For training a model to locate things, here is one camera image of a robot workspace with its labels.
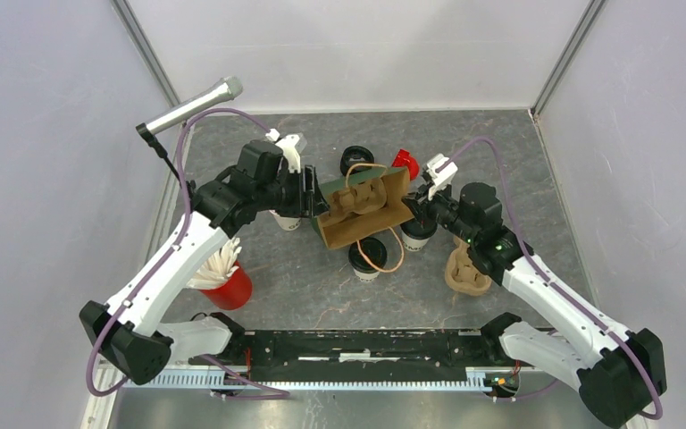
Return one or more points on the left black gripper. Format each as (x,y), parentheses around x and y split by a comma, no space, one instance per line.
(308,203)

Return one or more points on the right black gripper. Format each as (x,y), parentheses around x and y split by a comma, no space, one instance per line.
(446,190)

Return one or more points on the white paper coffee cup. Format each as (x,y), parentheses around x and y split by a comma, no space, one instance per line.
(413,244)

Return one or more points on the green paper bag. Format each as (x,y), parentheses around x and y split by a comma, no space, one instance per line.
(358,227)

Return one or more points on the black coffee cup lid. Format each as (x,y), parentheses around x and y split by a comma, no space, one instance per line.
(419,230)

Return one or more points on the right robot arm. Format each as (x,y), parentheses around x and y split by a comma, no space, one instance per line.
(619,373)

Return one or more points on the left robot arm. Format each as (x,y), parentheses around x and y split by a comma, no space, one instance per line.
(127,330)

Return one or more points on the stack of white paper cups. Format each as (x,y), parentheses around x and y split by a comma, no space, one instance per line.
(286,223)

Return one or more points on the stack of black lids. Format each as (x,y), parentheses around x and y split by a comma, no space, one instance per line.
(355,155)

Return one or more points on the red plastic holder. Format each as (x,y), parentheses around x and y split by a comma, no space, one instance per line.
(404,159)

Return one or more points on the brown cardboard cup carriers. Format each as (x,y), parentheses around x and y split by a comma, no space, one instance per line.
(461,275)

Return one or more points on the red cup with straws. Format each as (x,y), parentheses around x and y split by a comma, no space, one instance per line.
(222,279)

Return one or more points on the silver microphone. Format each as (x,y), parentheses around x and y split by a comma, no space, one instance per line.
(224,90)

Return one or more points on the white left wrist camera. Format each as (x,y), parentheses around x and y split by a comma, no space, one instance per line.
(291,145)

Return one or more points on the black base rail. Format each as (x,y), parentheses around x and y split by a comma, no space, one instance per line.
(371,359)

